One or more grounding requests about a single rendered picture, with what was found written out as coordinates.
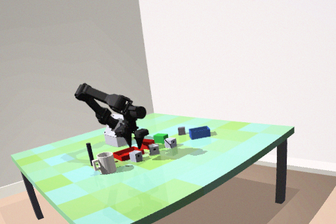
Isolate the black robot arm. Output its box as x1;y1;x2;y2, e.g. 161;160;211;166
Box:
74;83;146;137

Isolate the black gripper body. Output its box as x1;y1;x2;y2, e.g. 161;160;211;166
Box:
122;118;149;138

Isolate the grey mug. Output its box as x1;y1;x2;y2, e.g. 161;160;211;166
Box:
92;152;116;174

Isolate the green gauge with short grey pin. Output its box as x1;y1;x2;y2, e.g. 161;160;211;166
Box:
153;133;169;144

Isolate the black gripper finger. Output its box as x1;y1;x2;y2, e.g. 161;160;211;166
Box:
133;136;145;149
124;133;132;148

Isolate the red tray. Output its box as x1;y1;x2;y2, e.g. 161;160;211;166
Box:
113;146;144;161

